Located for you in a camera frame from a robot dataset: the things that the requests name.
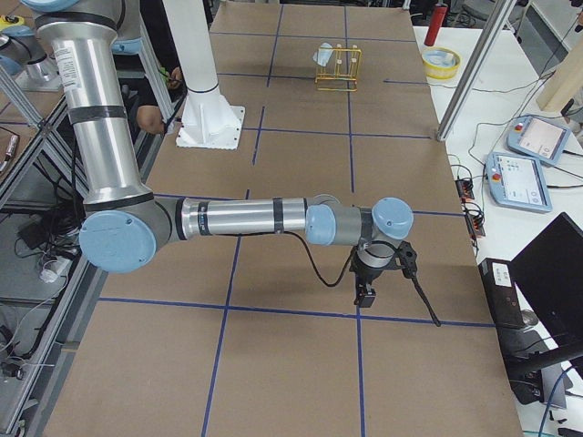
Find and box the blue teach pendant near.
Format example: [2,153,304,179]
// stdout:
[486,152,552,213]

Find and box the red thermos bottle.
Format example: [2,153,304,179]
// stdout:
[424,3,449,47]

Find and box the black laptop monitor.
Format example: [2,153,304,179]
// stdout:
[510,212,582,340]

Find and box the black computer box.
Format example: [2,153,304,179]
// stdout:
[478,258,526,330]

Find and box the aluminium frame post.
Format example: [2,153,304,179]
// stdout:
[436,0,516,142]

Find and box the wooden support post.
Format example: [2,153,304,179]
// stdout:
[537,40,583,112]

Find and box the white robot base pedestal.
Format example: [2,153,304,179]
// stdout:
[164,0,245,150]

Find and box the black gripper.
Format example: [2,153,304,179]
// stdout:
[349,240,417,306]

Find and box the gold wire cup holder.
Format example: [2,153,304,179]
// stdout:
[314,44,363,93]

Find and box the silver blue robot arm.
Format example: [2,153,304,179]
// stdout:
[28,1,417,308]

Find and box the yellow tape roll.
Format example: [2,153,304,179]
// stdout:
[422,47,461,80]

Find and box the blue teach pendant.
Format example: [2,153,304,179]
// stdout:
[506,116,572,166]
[486,152,552,213]

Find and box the light blue plastic cup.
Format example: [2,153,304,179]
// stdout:
[312,42,334,68]

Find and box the blue teach pendant far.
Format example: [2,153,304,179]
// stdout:
[506,116,572,166]

